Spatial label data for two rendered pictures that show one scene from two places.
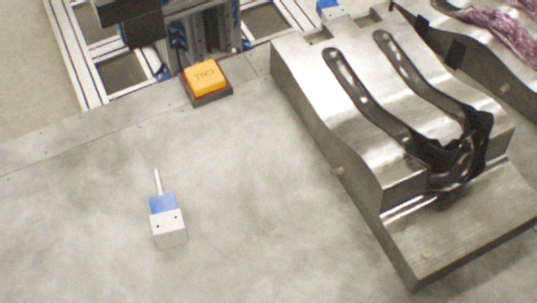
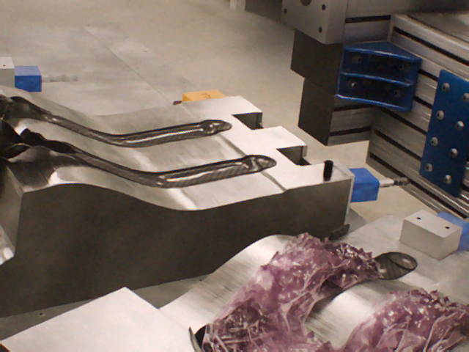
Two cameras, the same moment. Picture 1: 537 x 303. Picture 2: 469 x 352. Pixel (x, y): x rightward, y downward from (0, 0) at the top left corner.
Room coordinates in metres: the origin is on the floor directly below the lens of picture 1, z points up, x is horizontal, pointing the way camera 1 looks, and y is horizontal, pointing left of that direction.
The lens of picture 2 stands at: (0.66, -1.12, 1.31)
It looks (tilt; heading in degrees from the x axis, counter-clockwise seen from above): 26 degrees down; 85
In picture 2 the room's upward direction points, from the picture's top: 6 degrees clockwise
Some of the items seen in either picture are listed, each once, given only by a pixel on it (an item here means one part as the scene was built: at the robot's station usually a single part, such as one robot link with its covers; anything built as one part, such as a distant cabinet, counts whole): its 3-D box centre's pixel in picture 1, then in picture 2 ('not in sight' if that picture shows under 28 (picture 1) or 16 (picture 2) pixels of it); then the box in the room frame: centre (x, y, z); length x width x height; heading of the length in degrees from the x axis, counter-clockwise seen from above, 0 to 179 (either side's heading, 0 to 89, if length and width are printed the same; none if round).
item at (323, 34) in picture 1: (315, 40); (255, 133); (0.77, -0.09, 0.87); 0.05 x 0.05 x 0.04; 26
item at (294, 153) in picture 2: (364, 24); (300, 169); (0.82, -0.18, 0.87); 0.05 x 0.05 x 0.04; 26
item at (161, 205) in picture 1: (163, 203); (33, 78); (0.45, 0.17, 0.83); 0.13 x 0.05 x 0.05; 16
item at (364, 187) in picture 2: (326, 7); (363, 184); (0.91, -0.12, 0.83); 0.13 x 0.05 x 0.05; 17
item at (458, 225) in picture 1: (403, 122); (98, 176); (0.59, -0.23, 0.87); 0.50 x 0.26 x 0.14; 26
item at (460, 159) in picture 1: (408, 95); (116, 138); (0.61, -0.23, 0.92); 0.35 x 0.16 x 0.09; 26
